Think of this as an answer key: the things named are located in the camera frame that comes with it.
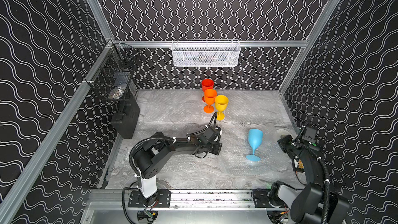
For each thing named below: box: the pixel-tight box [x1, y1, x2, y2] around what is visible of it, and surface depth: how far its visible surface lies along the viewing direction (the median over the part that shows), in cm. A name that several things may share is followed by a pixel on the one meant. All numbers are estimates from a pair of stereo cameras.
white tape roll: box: [275, 128, 292, 137], surface depth 100 cm
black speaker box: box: [110, 94, 141, 139], surface depth 93 cm
